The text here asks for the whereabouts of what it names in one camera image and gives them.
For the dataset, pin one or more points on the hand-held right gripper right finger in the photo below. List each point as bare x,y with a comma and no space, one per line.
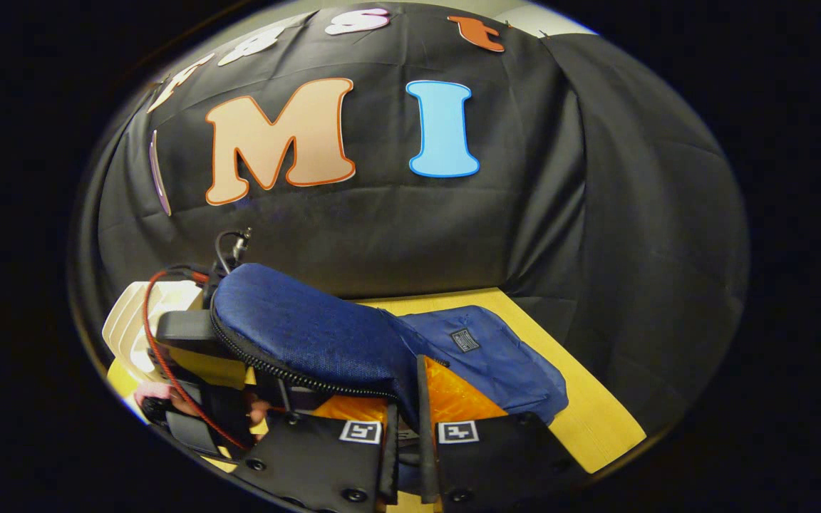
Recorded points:
426,456

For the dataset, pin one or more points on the blue schoolbag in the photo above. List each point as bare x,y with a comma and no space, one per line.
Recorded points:
296,335

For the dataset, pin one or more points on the black backdrop cloth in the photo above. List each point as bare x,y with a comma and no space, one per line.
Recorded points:
560,249

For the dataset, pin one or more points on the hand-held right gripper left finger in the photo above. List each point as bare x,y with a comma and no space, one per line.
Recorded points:
311,463

